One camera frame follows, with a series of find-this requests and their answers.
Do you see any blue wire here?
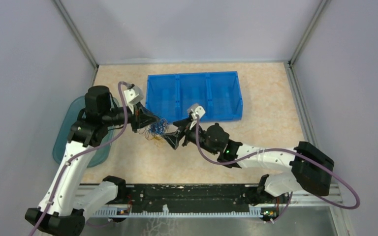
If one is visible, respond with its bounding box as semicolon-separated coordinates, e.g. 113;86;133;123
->
146;114;171;138

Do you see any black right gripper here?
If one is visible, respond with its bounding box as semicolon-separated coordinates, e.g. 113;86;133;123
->
161;116;219;155

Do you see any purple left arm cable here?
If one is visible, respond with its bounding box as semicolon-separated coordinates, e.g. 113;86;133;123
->
28;81;131;236

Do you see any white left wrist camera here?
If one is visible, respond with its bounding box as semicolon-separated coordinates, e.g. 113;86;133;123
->
124;84;144;106

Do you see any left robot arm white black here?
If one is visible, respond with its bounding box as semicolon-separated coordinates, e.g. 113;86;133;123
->
25;81;159;236

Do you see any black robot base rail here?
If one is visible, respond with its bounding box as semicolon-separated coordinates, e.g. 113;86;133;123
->
78;183;343;219

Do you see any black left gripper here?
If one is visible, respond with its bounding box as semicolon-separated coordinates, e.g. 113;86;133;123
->
102;101;160;133

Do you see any blue plastic divided bin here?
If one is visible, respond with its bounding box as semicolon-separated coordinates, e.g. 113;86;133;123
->
145;71;244;122

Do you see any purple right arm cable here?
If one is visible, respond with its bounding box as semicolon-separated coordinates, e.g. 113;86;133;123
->
193;116;361;224

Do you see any aluminium frame post right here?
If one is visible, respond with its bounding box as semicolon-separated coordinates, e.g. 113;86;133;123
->
289;0;331;67

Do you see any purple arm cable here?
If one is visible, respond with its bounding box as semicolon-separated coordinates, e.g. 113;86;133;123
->
28;81;131;236
193;116;361;224

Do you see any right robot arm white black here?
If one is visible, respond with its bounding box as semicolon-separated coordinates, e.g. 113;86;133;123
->
162;118;334;203

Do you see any aluminium frame post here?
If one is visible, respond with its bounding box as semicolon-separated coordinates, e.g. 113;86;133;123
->
51;0;99;70
289;0;331;67

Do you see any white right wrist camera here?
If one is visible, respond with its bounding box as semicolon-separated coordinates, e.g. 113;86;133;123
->
187;103;206;120

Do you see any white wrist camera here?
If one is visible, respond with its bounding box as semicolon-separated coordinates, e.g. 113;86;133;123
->
187;103;206;120
124;84;144;106

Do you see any aluminium frame post left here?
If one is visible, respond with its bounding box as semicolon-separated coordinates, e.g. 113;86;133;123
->
51;0;99;70

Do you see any teal translucent plastic basin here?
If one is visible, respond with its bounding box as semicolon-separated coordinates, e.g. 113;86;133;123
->
52;96;111;168

